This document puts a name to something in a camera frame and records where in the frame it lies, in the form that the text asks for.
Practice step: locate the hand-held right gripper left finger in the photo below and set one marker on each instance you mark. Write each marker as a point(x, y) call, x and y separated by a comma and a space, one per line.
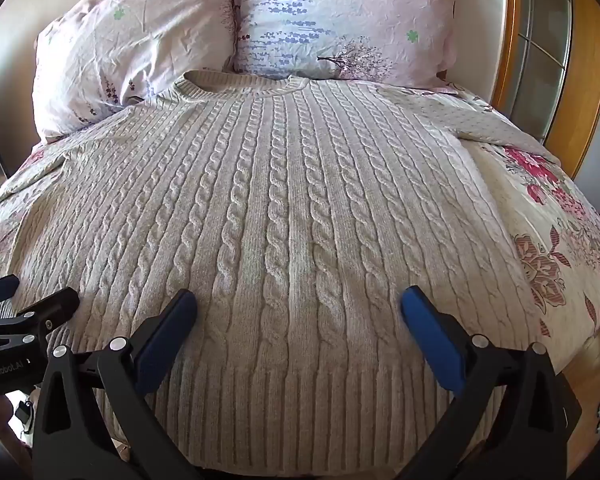
point(166, 342)

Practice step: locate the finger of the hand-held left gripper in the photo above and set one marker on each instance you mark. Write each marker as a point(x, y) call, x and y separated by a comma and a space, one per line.
point(55, 306)
point(0, 289)

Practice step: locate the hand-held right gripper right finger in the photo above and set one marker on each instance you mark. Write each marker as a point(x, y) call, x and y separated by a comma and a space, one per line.
point(430, 345)

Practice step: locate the cream floral bed sheet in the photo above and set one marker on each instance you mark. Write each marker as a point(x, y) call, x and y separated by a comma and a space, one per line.
point(545, 220)

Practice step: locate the pink floral pillow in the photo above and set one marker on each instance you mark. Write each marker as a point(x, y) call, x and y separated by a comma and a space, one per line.
point(130, 35)

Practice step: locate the pink and blue lavender pillow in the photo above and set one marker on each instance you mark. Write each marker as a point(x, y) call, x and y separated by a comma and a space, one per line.
point(340, 10)

